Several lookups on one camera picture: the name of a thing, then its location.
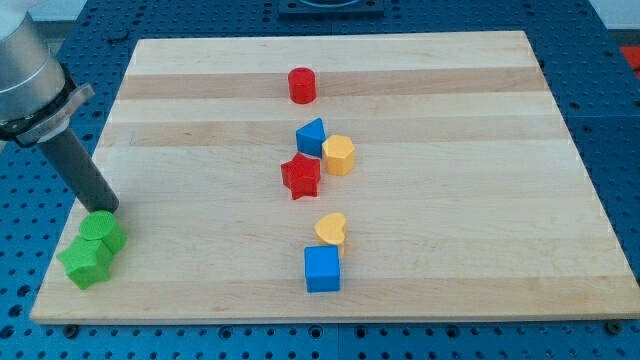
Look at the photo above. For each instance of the black and clear tool flange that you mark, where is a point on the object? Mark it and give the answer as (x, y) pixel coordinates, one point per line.
(52, 119)

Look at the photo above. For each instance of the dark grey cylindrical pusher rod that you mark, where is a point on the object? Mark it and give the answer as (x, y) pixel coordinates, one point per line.
(75, 166)

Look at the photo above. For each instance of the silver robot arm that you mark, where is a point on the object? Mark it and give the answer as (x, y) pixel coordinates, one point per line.
(38, 98)

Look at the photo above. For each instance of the green cylinder block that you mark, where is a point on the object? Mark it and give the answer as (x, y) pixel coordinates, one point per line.
(103, 226)

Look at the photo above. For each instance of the green star block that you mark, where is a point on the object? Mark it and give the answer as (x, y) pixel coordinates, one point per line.
(86, 262)

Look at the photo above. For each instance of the red star block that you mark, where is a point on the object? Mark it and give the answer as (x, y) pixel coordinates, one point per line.
(301, 175)

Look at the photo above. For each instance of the blue triangle block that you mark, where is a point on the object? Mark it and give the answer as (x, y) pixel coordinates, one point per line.
(310, 137)

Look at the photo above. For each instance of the red cylinder block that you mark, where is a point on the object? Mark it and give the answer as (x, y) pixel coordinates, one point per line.
(302, 85)

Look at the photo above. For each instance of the yellow heart block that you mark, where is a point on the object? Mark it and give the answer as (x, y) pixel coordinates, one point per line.
(331, 230)

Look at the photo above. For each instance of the blue cube block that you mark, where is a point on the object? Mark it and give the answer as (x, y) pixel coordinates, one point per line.
(322, 268)

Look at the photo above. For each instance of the yellow hexagon block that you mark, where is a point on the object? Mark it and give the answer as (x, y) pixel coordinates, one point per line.
(339, 155)

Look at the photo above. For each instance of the black mounting plate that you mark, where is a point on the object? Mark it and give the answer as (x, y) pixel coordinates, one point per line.
(290, 9)

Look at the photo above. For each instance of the wooden board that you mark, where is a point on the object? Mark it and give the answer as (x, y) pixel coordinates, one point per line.
(468, 200)

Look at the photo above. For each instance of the red object at edge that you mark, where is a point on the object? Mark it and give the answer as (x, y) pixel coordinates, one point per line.
(632, 56)

